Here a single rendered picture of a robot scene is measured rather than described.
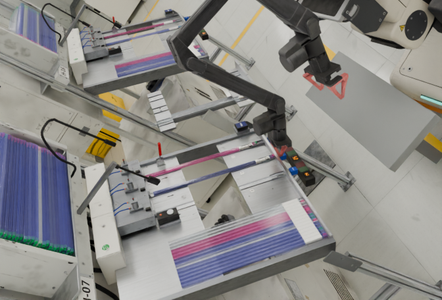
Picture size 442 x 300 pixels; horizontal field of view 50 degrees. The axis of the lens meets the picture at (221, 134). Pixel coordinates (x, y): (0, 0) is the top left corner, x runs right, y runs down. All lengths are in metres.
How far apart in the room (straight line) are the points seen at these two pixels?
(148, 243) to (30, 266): 0.42
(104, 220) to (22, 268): 0.37
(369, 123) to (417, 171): 0.62
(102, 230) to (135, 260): 0.16
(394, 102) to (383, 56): 1.02
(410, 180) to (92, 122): 1.71
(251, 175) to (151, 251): 0.49
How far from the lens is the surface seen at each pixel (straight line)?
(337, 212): 2.59
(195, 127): 2.93
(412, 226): 2.35
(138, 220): 1.72
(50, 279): 1.54
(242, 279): 1.57
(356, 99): 1.96
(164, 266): 1.64
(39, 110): 2.73
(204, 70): 1.61
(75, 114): 2.74
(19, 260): 1.47
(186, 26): 1.61
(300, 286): 1.99
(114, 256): 1.63
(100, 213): 1.76
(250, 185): 1.83
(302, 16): 1.30
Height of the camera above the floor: 1.99
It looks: 34 degrees down
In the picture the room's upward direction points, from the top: 63 degrees counter-clockwise
